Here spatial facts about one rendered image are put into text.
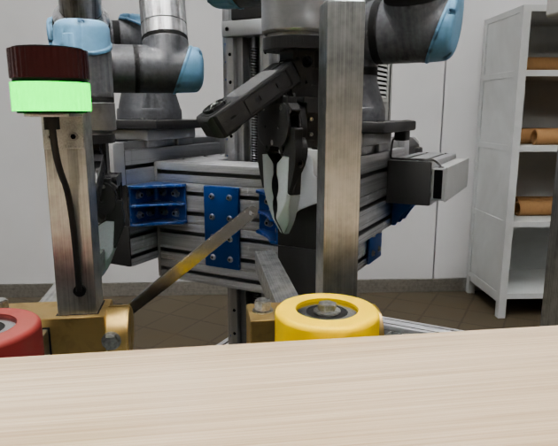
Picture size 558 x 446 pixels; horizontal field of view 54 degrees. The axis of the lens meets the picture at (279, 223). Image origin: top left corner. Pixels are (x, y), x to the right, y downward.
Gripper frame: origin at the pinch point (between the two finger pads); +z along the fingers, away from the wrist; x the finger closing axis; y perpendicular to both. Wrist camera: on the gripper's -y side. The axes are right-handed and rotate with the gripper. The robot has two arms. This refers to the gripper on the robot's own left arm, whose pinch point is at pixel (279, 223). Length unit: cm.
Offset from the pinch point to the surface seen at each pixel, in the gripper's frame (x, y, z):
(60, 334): -2.3, -24.0, 7.7
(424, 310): 159, 175, 92
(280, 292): 0.4, 0.4, 8.4
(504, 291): 130, 202, 78
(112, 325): -3.5, -19.6, 7.3
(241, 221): 1.2, -4.1, -0.3
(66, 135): -2.6, -22.2, -10.2
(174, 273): 1.5, -11.9, 4.7
